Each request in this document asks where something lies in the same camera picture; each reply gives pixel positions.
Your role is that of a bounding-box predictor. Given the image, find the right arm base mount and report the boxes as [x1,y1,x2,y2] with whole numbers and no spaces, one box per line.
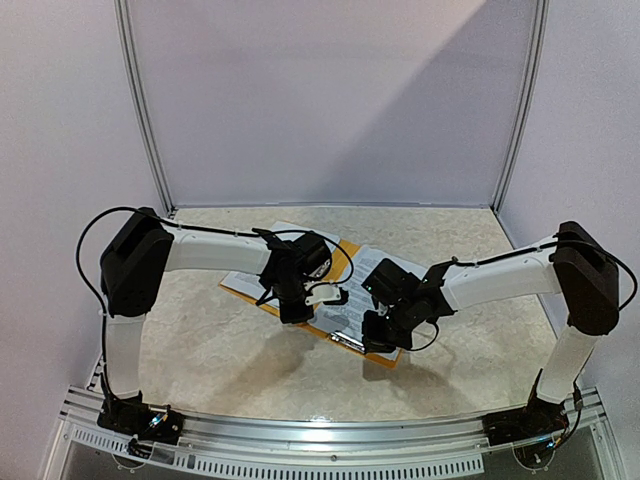
[481,395,579,446]

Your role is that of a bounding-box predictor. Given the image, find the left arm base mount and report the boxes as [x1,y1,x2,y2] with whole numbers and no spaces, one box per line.
[97,391,185,445]

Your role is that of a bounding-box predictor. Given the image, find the orange file folder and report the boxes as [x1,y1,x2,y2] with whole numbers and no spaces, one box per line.
[219,240,401,369]

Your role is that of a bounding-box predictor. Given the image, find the left aluminium frame post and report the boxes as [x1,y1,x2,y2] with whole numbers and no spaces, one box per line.
[114,0,175,214]

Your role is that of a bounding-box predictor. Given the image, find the aluminium frame post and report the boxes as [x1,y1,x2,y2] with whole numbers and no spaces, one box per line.
[114,0,175,214]
[490,0,549,216]

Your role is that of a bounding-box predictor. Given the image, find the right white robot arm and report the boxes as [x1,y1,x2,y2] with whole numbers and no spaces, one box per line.
[361,221,630,436]

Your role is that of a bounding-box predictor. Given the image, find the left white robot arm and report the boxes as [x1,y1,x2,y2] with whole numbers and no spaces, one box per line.
[100,207,332,434]

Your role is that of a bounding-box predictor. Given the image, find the right aluminium frame post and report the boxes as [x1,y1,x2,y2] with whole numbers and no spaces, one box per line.
[490,0,549,216]

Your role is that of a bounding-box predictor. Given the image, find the chrome side folder clip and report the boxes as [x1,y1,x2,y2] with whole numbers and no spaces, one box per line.
[328,331,365,355]

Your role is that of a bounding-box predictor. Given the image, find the stack of printed papers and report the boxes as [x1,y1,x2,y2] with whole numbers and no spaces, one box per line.
[308,245,427,343]

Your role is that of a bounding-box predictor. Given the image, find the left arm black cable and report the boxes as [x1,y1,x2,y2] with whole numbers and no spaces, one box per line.
[75,206,146,316]

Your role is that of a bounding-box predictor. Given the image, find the chrome folder spring clip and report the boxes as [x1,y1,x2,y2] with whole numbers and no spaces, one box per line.
[310,258,333,280]

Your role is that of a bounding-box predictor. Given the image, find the aluminium front rail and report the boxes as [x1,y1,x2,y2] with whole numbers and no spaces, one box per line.
[44,387,624,479]

